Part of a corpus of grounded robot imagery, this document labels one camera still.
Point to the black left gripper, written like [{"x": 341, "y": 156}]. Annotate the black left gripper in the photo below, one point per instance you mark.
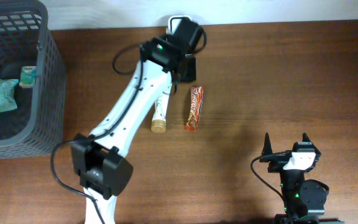
[{"x": 192, "y": 77}]

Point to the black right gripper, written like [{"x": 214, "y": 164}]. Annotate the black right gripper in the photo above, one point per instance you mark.
[{"x": 281, "y": 157}]

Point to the red snack bar wrapper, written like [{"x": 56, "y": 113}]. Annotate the red snack bar wrapper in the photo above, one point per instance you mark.
[{"x": 196, "y": 102}]

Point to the white tube with gold cap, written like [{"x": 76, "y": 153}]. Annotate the white tube with gold cap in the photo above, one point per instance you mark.
[{"x": 159, "y": 121}]

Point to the small Kleenex tissue pack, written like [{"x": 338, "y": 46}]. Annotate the small Kleenex tissue pack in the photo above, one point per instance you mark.
[{"x": 27, "y": 77}]

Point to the teal snack packet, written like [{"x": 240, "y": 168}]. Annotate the teal snack packet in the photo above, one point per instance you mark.
[{"x": 7, "y": 101}]

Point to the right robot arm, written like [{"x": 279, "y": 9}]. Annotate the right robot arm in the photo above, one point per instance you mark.
[{"x": 303, "y": 200}]

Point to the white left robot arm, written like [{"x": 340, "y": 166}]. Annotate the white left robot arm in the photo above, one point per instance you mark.
[{"x": 99, "y": 160}]

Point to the white barcode scanner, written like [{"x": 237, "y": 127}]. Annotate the white barcode scanner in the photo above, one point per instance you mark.
[{"x": 173, "y": 23}]

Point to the grey plastic mesh basket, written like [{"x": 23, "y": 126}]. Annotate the grey plastic mesh basket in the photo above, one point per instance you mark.
[{"x": 36, "y": 126}]

